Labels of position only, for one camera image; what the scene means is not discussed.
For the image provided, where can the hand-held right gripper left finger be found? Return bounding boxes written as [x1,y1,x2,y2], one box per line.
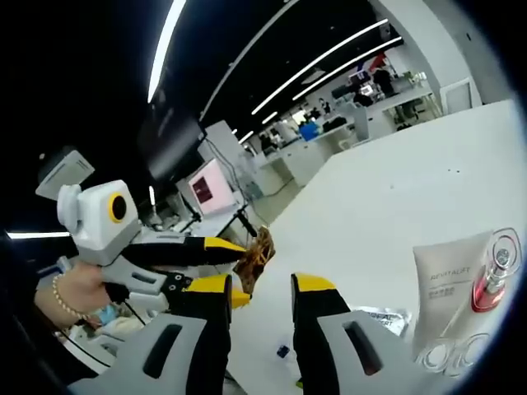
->
[68,273,234,395]

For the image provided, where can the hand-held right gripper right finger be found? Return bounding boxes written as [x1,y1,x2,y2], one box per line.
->
[290,271,416,395]

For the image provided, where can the gold skincare sachet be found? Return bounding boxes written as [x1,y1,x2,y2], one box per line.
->
[232,225,277,295]

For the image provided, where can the white skincare tube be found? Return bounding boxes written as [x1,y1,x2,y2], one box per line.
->
[413,230,495,363]

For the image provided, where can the large red-collared skincare bottle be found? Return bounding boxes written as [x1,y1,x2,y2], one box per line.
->
[469,226,522,316]

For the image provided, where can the person's left hand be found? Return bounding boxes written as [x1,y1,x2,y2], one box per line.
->
[57,263,114,318]

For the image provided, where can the white desk black legs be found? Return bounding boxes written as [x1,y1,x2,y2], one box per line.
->
[164,205,264,249]

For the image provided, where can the ceiling air conditioner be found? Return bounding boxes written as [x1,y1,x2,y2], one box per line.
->
[35,150,96,199]

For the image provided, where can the black hanging screen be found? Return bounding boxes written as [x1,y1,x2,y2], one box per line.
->
[138,105,208,183]

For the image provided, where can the person's black shirt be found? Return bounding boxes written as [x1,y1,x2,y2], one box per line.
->
[0,230,100,390]

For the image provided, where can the long white office counter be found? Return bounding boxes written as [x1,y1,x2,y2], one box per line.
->
[259,92,437,194]

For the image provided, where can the blue box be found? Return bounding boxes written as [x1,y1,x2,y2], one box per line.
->
[299,122,320,142]

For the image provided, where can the long ceiling light strip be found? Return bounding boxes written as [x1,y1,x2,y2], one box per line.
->
[251,18,389,116]
[292,36,403,100]
[147,0,187,104]

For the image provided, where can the white chair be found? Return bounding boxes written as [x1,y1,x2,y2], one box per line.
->
[440,77,473,112]

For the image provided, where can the pearl bracelet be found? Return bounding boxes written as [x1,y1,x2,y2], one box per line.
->
[52,273,90,324]

